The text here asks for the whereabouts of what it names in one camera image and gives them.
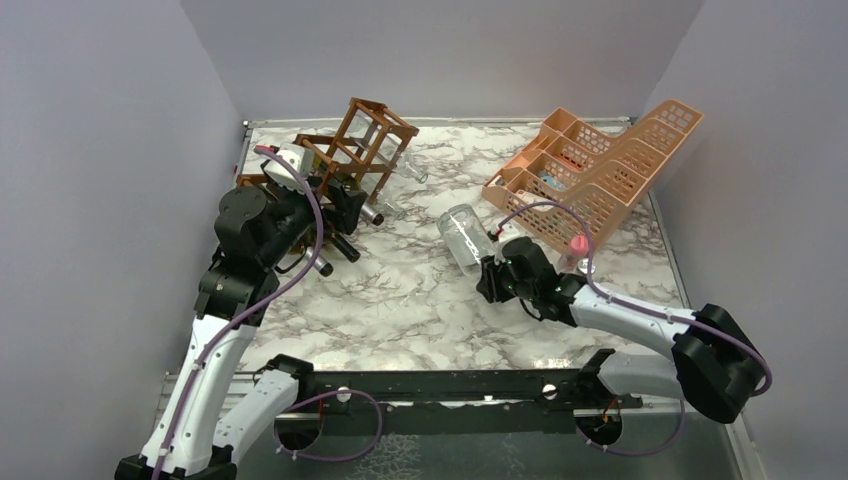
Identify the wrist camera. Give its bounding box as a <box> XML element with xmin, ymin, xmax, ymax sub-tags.
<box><xmin>261</xmin><ymin>144</ymin><xmax>314</xmax><ymax>191</ymax></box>
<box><xmin>487</xmin><ymin>224</ymin><xmax>516</xmax><ymax>243</ymax></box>

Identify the clear bottle silver cap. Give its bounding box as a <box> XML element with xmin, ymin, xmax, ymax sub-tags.
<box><xmin>347</xmin><ymin>111</ymin><xmax>429</xmax><ymax>184</ymax></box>

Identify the brown wooden wine rack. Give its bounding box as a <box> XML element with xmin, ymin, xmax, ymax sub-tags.
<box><xmin>256</xmin><ymin>97</ymin><xmax>420</xmax><ymax>205</ymax></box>

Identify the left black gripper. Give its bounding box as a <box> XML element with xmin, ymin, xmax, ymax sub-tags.
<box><xmin>259</xmin><ymin>175</ymin><xmax>368</xmax><ymax>269</ymax></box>

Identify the clear bottle pink cap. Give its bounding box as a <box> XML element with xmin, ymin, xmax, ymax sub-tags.
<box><xmin>557</xmin><ymin>234</ymin><xmax>595</xmax><ymax>276</ymax></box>

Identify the green wine bottle cream label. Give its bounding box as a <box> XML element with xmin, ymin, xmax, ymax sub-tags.
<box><xmin>329</xmin><ymin>233</ymin><xmax>361</xmax><ymax>263</ymax></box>

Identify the olive wine bottle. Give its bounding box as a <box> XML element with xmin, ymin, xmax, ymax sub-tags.
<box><xmin>303</xmin><ymin>246</ymin><xmax>334</xmax><ymax>277</ymax></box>

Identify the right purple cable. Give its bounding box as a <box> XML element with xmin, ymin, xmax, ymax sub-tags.
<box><xmin>493</xmin><ymin>200</ymin><xmax>774</xmax><ymax>458</ymax></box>

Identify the peach plastic tiered basket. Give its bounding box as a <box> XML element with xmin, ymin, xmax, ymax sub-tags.
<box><xmin>482</xmin><ymin>99</ymin><xmax>703</xmax><ymax>253</ymax></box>

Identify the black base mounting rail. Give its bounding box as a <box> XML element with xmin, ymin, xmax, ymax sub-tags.
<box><xmin>274</xmin><ymin>367</ymin><xmax>642</xmax><ymax>440</ymax></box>

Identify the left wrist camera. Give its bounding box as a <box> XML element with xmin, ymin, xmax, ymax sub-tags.
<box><xmin>261</xmin><ymin>144</ymin><xmax>314</xmax><ymax>191</ymax></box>

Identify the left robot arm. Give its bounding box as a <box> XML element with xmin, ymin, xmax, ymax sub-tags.
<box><xmin>114</xmin><ymin>185</ymin><xmax>326</xmax><ymax>479</ymax></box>

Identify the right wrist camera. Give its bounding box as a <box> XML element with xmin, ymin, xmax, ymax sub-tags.
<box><xmin>487</xmin><ymin>224</ymin><xmax>516</xmax><ymax>243</ymax></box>

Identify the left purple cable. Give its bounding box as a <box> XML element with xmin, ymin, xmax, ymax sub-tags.
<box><xmin>150</xmin><ymin>145</ymin><xmax>384</xmax><ymax>480</ymax></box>

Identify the dark green wine bottle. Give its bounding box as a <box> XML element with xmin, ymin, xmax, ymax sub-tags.
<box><xmin>359</xmin><ymin>200</ymin><xmax>385</xmax><ymax>226</ymax></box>

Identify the clear bottle with label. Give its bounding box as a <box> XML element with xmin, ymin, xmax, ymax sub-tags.
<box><xmin>437</xmin><ymin>204</ymin><xmax>495</xmax><ymax>276</ymax></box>

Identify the purple cable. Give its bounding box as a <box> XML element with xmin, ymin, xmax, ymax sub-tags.
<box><xmin>493</xmin><ymin>200</ymin><xmax>774</xmax><ymax>458</ymax></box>
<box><xmin>150</xmin><ymin>145</ymin><xmax>384</xmax><ymax>480</ymax></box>

